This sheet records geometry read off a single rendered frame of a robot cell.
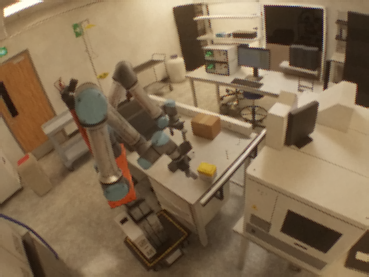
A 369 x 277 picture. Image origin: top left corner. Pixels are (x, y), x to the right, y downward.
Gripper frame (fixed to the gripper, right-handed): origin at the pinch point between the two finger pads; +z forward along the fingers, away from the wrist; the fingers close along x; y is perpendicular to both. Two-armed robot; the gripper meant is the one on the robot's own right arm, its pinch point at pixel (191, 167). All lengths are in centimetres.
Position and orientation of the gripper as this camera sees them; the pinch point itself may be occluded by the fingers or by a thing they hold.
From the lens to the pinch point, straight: 117.2
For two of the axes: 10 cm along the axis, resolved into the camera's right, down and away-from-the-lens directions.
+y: -8.2, 5.3, 2.1
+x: 2.4, 6.5, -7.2
